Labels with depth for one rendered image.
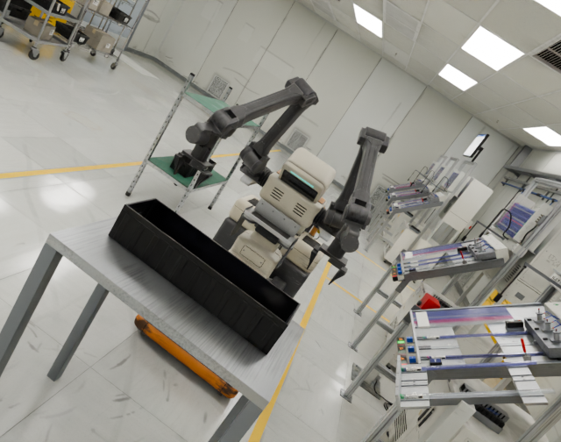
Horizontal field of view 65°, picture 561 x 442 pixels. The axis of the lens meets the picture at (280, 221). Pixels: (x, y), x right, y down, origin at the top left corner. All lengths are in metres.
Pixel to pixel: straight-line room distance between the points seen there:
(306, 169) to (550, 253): 2.23
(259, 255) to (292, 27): 9.48
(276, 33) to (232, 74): 1.40
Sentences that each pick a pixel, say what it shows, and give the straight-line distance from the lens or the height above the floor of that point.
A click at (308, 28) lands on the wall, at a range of 11.17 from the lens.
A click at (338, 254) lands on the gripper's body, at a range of 1.45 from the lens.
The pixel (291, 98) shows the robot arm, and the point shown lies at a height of 1.39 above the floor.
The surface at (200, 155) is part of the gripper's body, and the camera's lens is 1.54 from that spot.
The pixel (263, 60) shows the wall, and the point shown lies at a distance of 11.27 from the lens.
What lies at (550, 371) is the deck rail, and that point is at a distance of 2.27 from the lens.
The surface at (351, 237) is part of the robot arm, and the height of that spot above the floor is 1.16.
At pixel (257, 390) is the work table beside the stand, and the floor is 0.80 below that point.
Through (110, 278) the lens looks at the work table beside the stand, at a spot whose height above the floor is 0.80.
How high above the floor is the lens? 1.44
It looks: 15 degrees down
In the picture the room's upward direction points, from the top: 34 degrees clockwise
